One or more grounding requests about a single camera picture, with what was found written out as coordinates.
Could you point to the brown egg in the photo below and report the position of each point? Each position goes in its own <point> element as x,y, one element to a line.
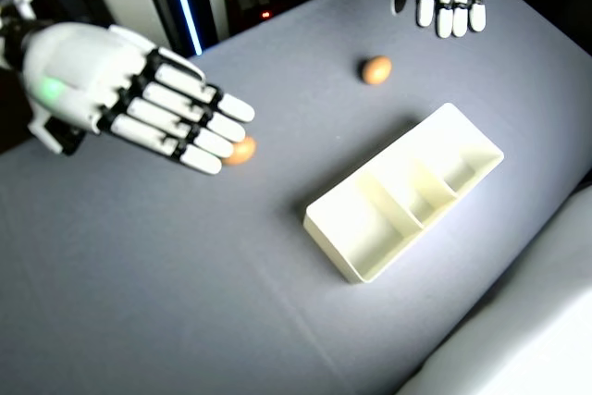
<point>243,152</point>
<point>376,70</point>

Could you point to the grey table cloth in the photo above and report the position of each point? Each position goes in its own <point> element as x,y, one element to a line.
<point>185,265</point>

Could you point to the white three-well tray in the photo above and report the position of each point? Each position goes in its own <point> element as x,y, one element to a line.
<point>370,228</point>

